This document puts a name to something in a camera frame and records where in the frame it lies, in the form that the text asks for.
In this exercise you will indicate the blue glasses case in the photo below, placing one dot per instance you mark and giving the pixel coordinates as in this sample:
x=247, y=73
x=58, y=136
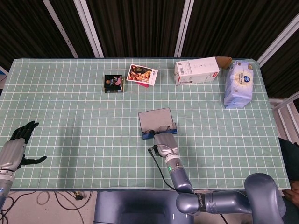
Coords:
x=154, y=117

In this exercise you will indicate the black floor power plug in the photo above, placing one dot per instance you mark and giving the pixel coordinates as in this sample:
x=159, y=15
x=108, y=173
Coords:
x=79, y=196

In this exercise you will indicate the person in dark clothes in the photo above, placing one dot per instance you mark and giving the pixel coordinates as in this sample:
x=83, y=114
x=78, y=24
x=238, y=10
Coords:
x=290, y=161

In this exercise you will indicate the white metal rack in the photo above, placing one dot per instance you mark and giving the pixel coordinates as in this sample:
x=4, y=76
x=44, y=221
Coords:
x=283, y=112

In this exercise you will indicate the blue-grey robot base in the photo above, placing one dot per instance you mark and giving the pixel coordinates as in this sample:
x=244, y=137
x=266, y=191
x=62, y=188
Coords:
x=130, y=205

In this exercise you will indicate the red tub with printed lid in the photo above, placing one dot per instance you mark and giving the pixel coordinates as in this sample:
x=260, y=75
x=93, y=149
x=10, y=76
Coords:
x=142, y=74

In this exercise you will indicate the light blue tissue pack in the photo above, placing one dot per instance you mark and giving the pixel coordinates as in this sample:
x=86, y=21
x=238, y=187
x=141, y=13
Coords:
x=238, y=84

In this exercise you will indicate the black pleated curtain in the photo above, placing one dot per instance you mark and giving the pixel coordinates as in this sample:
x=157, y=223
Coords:
x=140, y=23

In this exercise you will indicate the white blue panel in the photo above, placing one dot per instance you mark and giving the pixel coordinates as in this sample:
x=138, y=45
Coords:
x=2, y=71

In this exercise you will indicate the small black snack packet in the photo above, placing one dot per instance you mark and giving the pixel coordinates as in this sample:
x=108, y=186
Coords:
x=113, y=83

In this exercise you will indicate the white cardboard carton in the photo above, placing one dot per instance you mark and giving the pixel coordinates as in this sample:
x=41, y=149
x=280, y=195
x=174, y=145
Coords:
x=198, y=70

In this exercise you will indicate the green checked tablecloth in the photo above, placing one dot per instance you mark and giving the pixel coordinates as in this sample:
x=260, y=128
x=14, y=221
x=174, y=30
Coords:
x=93, y=140

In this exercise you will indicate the white metal frame post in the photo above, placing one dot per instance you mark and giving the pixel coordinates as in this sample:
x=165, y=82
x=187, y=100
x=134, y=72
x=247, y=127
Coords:
x=184, y=28
x=90, y=28
x=60, y=28
x=278, y=44

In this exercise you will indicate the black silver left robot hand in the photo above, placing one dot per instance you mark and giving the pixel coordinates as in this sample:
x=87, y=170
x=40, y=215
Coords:
x=11, y=152

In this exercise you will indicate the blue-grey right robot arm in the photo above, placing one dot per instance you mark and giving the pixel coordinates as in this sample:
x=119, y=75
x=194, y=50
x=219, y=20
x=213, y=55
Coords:
x=182, y=179

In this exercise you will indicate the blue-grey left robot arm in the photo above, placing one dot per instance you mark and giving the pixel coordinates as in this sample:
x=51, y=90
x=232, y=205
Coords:
x=4, y=186

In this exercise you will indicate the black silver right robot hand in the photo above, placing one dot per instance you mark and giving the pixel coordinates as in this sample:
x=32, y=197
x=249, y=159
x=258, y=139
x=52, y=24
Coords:
x=165, y=144

